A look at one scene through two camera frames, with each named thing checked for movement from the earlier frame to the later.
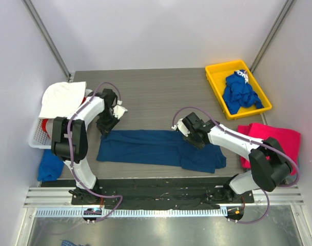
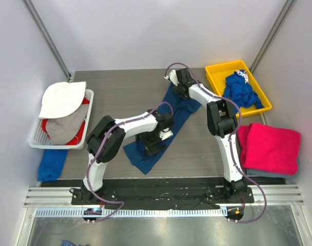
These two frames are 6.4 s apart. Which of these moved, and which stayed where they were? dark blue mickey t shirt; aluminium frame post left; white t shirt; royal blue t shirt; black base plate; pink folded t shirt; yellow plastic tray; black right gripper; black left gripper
Moved: dark blue mickey t shirt; black right gripper; black left gripper
Stayed: royal blue t shirt; aluminium frame post left; white t shirt; pink folded t shirt; yellow plastic tray; black base plate
